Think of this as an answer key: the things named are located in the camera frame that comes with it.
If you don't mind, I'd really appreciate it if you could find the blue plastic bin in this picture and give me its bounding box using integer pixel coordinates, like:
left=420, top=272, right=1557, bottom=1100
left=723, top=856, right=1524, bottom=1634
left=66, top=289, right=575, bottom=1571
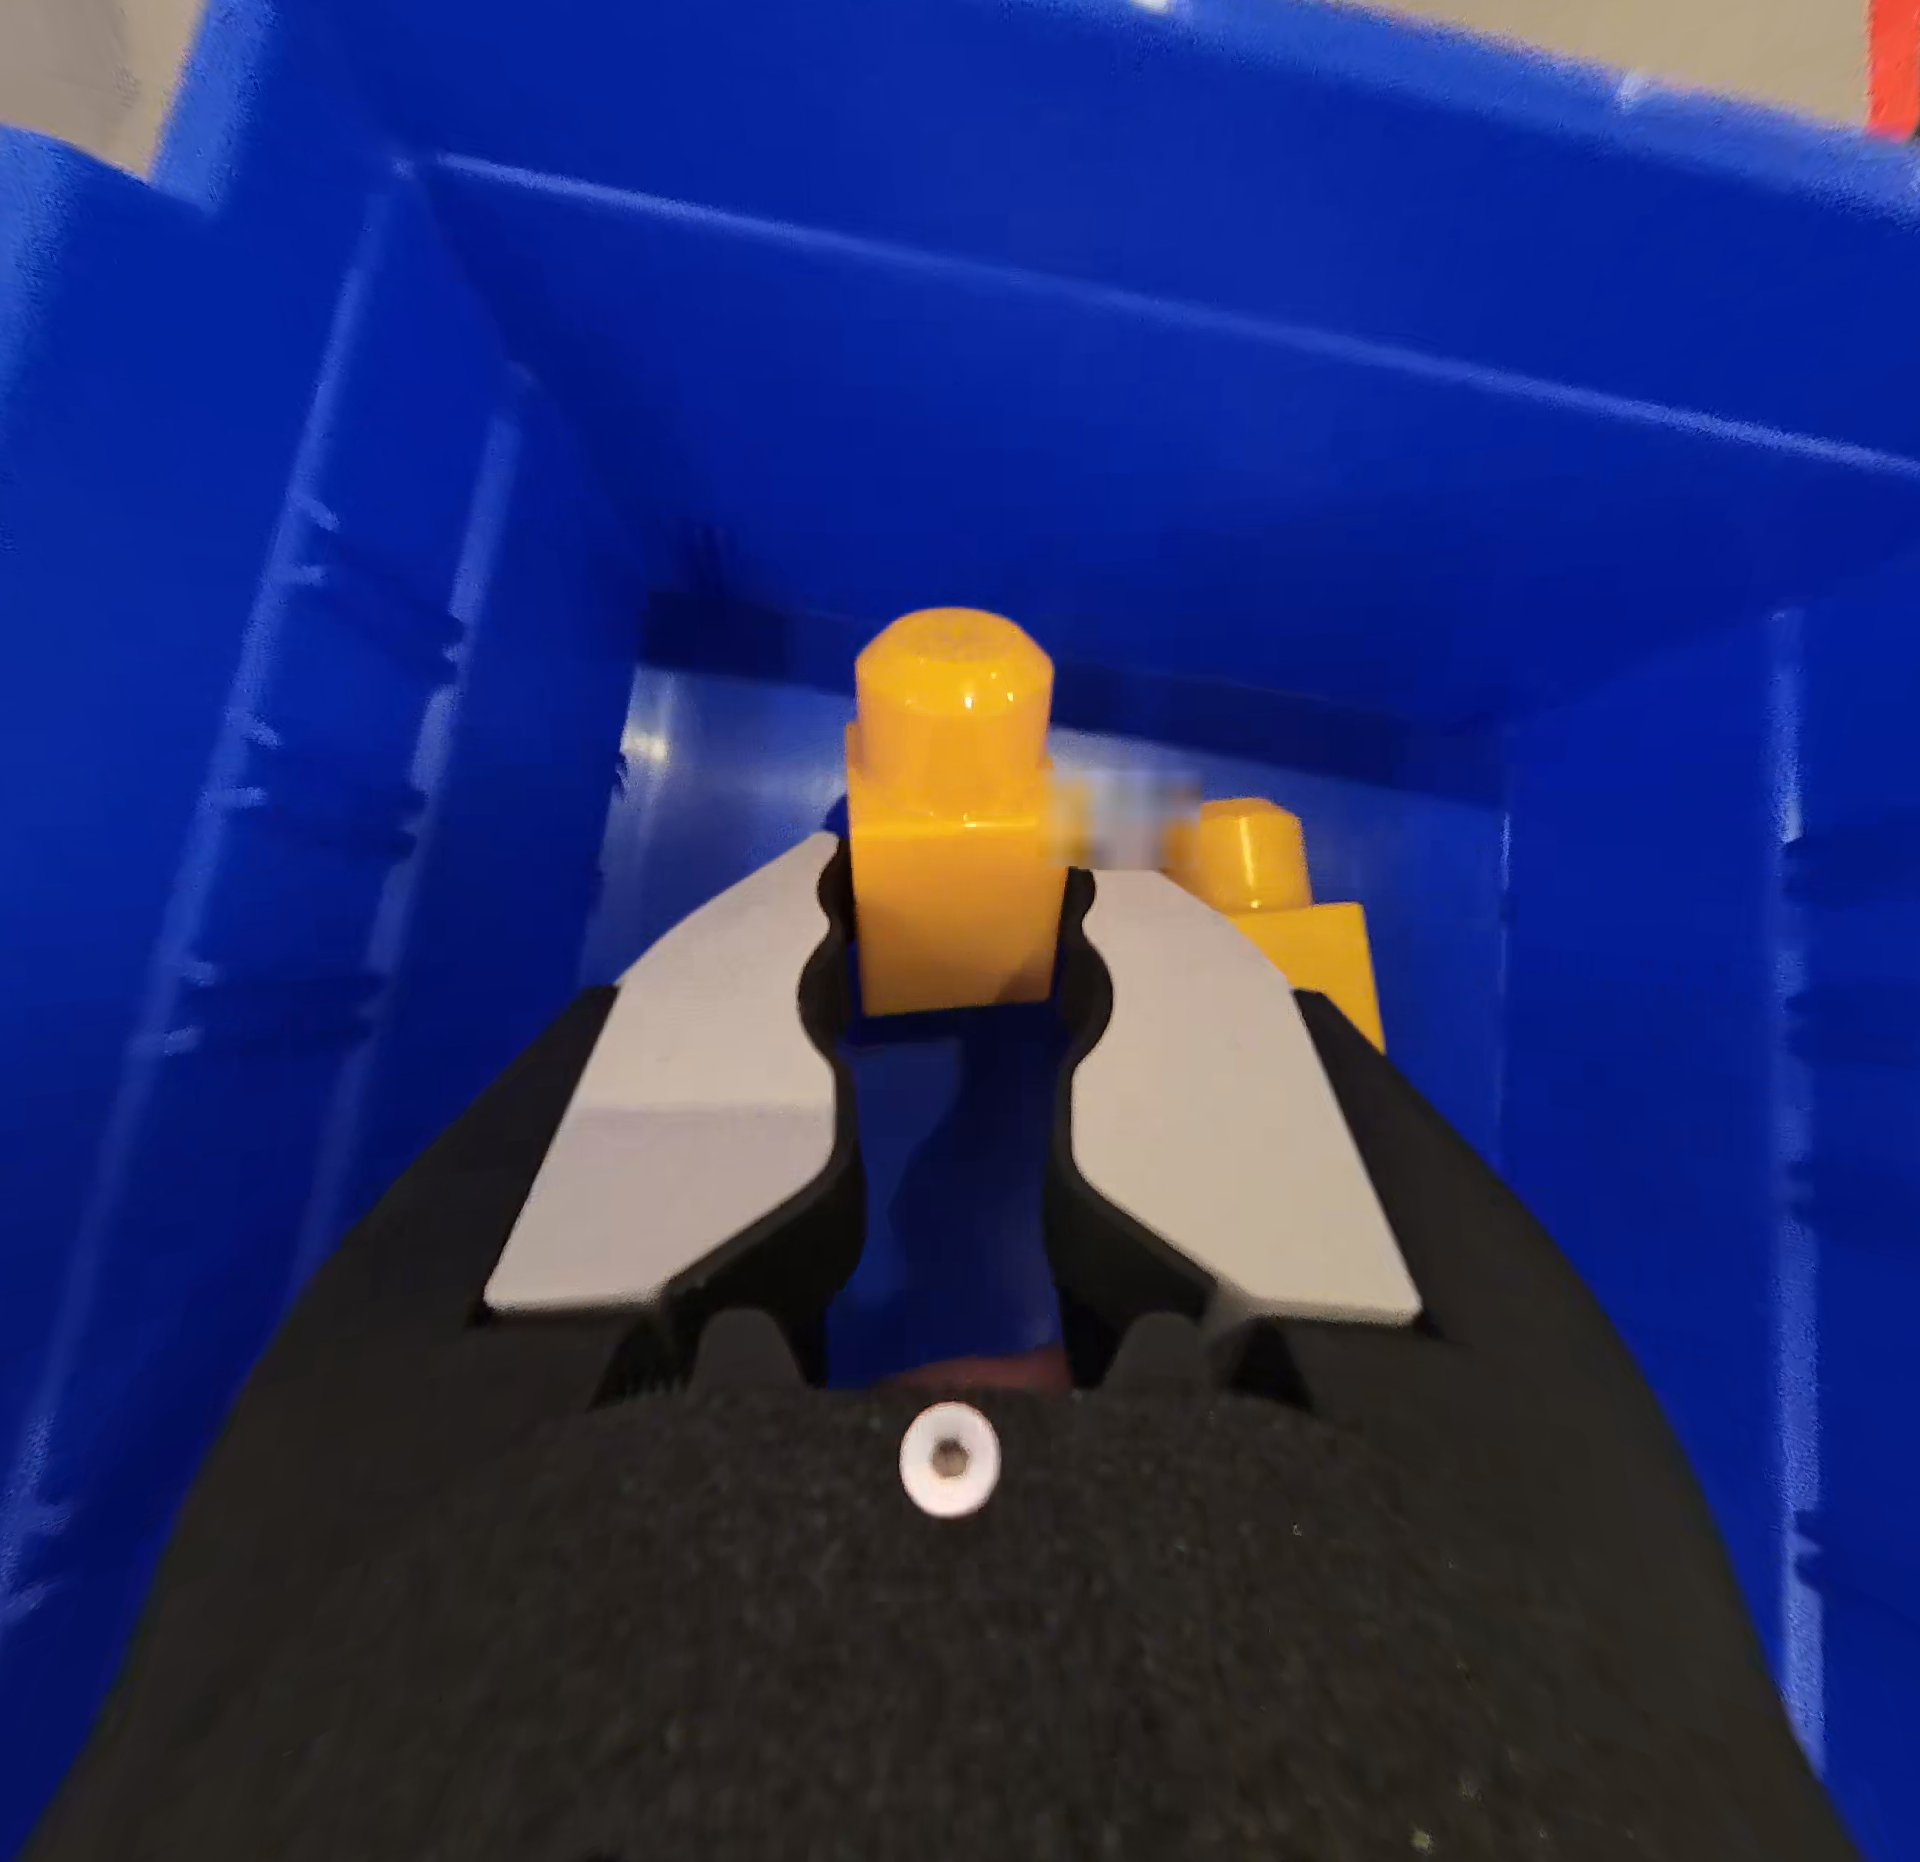
left=0, top=0, right=1920, bottom=1862

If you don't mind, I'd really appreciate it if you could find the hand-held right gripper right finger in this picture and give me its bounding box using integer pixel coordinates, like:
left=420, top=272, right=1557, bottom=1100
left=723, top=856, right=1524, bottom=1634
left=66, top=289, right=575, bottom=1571
left=1040, top=857, right=1424, bottom=1328

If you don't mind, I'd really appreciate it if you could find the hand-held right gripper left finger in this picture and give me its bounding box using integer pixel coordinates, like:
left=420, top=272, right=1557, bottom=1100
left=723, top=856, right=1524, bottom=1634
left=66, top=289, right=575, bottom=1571
left=481, top=834, right=872, bottom=1325

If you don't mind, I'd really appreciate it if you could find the yellow toy block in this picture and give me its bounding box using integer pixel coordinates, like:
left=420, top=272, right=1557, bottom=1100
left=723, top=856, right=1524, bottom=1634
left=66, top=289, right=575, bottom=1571
left=841, top=608, right=1088, bottom=1017
left=1165, top=799, right=1388, bottom=1054

